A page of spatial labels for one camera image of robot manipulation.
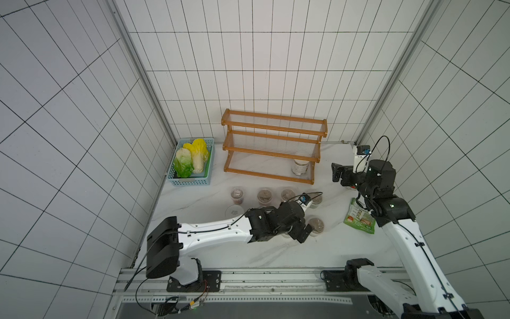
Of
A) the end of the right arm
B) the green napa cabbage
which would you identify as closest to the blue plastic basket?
the green napa cabbage

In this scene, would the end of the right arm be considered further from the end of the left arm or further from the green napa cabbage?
the green napa cabbage

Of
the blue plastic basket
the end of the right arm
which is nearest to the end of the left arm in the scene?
the end of the right arm

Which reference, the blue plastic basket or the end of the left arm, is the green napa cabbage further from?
the end of the left arm
